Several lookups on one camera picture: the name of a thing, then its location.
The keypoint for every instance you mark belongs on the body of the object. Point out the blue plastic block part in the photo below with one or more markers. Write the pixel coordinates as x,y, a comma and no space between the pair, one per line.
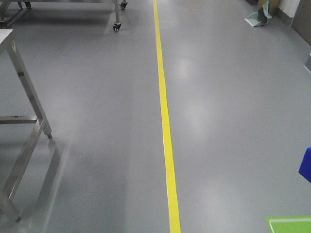
305,167

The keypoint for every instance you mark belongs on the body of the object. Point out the steel table frame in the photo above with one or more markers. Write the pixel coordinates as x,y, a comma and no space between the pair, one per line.
41,125

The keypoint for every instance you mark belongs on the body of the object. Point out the green dustpan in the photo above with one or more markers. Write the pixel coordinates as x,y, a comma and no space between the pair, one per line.
261,17

